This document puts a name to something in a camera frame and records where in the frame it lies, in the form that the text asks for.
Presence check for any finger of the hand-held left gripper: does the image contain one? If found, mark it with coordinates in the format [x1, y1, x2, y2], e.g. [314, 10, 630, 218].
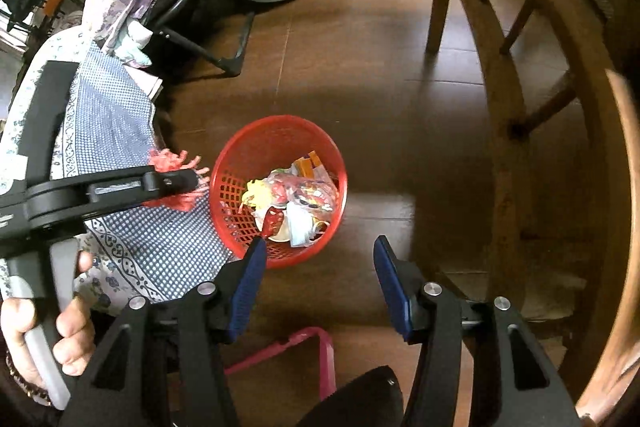
[85, 167, 199, 210]

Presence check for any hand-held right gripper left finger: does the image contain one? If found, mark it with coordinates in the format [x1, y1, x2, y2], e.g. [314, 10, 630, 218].
[60, 237, 268, 427]

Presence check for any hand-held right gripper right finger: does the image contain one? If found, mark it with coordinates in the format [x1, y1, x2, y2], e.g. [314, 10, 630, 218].
[373, 235, 584, 427]

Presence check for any red frilly net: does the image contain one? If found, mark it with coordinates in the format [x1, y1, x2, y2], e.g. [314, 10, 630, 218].
[142, 148, 211, 212]

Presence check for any red foil wrapper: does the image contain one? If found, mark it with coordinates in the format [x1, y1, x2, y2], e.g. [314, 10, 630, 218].
[262, 204, 286, 240]

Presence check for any yellow artificial flower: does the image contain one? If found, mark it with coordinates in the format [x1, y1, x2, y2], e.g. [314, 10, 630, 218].
[242, 179, 273, 210]

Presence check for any clear plastic bag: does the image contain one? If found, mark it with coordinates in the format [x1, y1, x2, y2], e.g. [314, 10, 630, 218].
[265, 172, 301, 202]

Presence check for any red plastic basket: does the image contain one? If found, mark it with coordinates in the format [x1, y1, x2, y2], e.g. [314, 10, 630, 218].
[209, 115, 348, 270]

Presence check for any colourful snack wrapper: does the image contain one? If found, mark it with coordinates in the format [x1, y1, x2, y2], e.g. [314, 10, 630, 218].
[287, 182, 336, 212]

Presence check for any orange and white box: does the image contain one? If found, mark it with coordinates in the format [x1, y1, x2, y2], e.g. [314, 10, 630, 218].
[292, 150, 331, 180]

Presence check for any person's left forearm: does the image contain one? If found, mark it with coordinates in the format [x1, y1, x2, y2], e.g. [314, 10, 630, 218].
[0, 372, 61, 427]

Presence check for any person's left hand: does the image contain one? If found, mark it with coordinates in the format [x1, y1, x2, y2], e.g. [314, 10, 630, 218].
[0, 251, 96, 389]

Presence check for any black rounded object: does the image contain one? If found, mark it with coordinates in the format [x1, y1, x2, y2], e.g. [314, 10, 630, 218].
[299, 366, 404, 427]

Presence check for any pale folded cloth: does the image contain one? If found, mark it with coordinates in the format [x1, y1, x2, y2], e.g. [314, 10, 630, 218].
[115, 22, 153, 68]

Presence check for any round-backed wooden chair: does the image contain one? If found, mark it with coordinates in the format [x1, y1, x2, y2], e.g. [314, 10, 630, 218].
[425, 0, 640, 427]

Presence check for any pink plastic frame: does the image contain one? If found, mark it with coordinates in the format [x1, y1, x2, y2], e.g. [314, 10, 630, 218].
[225, 327, 337, 400]

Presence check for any dark beaded bracelet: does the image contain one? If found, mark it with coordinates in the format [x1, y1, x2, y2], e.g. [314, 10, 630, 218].
[5, 352, 53, 405]

